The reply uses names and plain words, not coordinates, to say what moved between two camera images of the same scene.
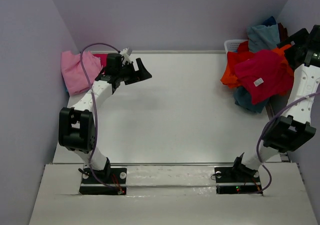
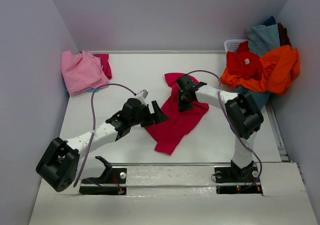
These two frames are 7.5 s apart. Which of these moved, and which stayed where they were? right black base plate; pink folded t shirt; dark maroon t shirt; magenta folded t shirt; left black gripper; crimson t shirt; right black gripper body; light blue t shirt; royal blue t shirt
Moved: right black gripper body; left black gripper; crimson t shirt
Stayed: light blue t shirt; pink folded t shirt; dark maroon t shirt; right black base plate; magenta folded t shirt; royal blue t shirt
